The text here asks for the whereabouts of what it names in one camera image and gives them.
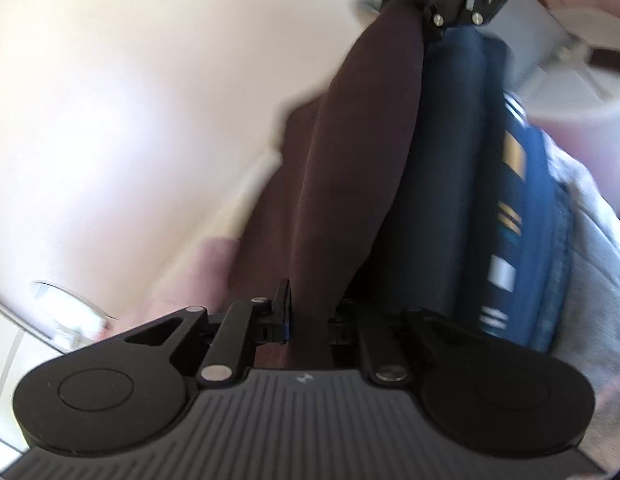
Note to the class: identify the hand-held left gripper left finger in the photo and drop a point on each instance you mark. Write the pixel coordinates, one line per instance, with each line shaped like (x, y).
(282, 310)

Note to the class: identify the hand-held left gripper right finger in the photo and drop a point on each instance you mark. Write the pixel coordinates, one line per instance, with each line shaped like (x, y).
(347, 332)

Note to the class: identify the dark shirt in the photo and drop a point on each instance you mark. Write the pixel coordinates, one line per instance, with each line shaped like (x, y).
(350, 160)

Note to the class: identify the navy folded garment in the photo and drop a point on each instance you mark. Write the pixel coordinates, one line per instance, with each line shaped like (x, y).
(435, 185)

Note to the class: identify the blue striped folded garment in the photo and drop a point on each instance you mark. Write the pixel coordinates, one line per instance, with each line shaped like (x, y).
(530, 240)

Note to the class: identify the white ceiling lamp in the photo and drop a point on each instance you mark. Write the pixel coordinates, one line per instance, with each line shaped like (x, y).
(70, 310)

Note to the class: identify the folded denim jeans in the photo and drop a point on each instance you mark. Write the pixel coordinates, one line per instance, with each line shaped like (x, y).
(557, 280)

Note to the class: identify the pink and grey woven blanket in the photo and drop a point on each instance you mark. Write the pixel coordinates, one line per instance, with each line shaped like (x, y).
(595, 285)

